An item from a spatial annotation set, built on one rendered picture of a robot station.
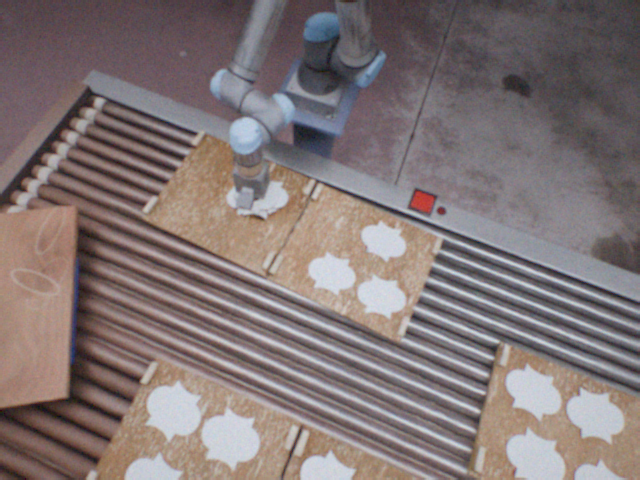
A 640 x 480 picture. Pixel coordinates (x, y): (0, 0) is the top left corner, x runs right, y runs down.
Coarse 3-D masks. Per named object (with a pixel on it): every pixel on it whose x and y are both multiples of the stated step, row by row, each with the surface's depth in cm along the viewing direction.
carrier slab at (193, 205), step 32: (192, 160) 145; (224, 160) 146; (192, 192) 141; (224, 192) 141; (288, 192) 143; (160, 224) 136; (192, 224) 137; (224, 224) 137; (256, 224) 138; (288, 224) 138; (224, 256) 133; (256, 256) 134
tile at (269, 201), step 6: (234, 186) 139; (270, 186) 139; (234, 192) 138; (270, 192) 138; (264, 198) 137; (270, 198) 138; (258, 204) 137; (264, 204) 137; (270, 204) 137; (252, 210) 136; (258, 210) 136
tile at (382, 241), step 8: (384, 224) 139; (368, 232) 137; (376, 232) 138; (384, 232) 138; (392, 232) 138; (400, 232) 138; (368, 240) 136; (376, 240) 137; (384, 240) 137; (392, 240) 137; (400, 240) 137; (368, 248) 135; (376, 248) 135; (384, 248) 136; (392, 248) 136; (400, 248) 136; (384, 256) 135; (392, 256) 135; (400, 256) 136
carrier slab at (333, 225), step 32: (320, 224) 139; (352, 224) 139; (288, 256) 134; (320, 256) 134; (352, 256) 135; (416, 256) 136; (288, 288) 130; (320, 288) 131; (352, 288) 131; (416, 288) 132; (352, 320) 128; (384, 320) 128
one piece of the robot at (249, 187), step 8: (264, 168) 124; (240, 176) 123; (248, 176) 122; (256, 176) 122; (264, 176) 125; (240, 184) 128; (248, 184) 126; (256, 184) 125; (264, 184) 127; (240, 192) 128; (248, 192) 128; (256, 192) 129; (264, 192) 130; (240, 200) 128; (248, 200) 128; (248, 208) 128
